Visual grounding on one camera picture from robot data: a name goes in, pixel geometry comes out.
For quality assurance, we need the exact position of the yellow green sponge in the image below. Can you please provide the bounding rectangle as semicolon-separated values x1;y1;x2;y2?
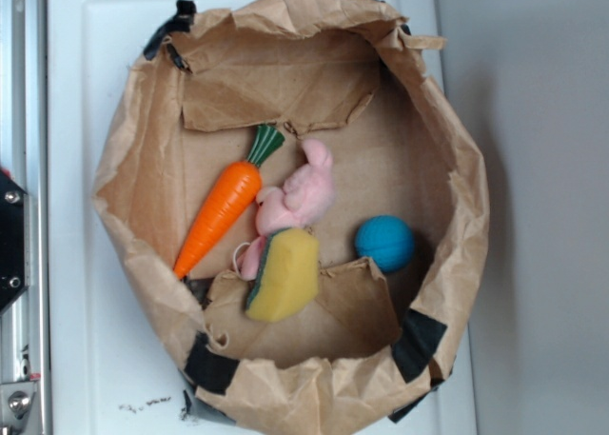
246;227;320;323

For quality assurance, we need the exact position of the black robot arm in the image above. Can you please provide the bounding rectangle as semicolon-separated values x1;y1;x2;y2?
0;168;28;314

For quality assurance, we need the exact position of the pink plush toy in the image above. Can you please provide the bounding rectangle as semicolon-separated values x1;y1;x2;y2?
234;139;336;281

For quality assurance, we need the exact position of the orange plastic toy carrot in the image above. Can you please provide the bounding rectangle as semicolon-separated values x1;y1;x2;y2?
173;125;285;279

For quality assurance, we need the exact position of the blue rubber ball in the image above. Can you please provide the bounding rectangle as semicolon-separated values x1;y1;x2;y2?
354;215;415;273

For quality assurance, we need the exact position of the aluminium frame rail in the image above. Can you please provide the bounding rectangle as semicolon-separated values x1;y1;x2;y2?
1;0;52;434

